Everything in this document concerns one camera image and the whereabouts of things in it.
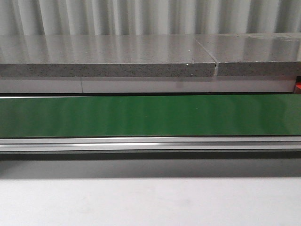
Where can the orange object at right edge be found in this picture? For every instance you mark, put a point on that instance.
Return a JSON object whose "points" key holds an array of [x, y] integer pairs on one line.
{"points": [[297, 88]]}

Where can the grey pleated curtain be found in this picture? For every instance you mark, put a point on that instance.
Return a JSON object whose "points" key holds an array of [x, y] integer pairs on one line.
{"points": [[48, 17]]}

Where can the grey speckled stone counter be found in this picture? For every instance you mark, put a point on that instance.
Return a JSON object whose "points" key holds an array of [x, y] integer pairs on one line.
{"points": [[200, 63]]}

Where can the green conveyor belt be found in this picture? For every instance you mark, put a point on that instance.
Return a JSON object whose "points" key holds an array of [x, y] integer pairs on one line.
{"points": [[195, 115]]}

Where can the aluminium conveyor frame rail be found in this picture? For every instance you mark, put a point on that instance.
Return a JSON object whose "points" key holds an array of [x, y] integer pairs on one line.
{"points": [[144, 148]]}

